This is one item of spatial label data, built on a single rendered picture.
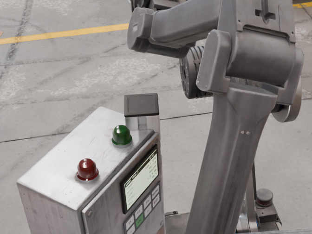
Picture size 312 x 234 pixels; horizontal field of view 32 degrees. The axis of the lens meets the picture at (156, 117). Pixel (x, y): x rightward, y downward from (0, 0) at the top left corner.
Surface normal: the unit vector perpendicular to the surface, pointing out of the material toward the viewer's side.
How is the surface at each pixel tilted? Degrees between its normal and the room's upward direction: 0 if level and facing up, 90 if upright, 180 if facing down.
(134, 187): 90
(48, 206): 90
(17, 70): 0
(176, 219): 0
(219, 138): 69
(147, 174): 90
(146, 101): 0
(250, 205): 65
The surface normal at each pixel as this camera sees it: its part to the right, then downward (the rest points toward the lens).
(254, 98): 0.27, 0.25
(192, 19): -0.95, -0.08
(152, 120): 0.05, 0.62
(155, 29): -0.84, -0.07
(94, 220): 0.85, 0.30
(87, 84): -0.04, -0.78
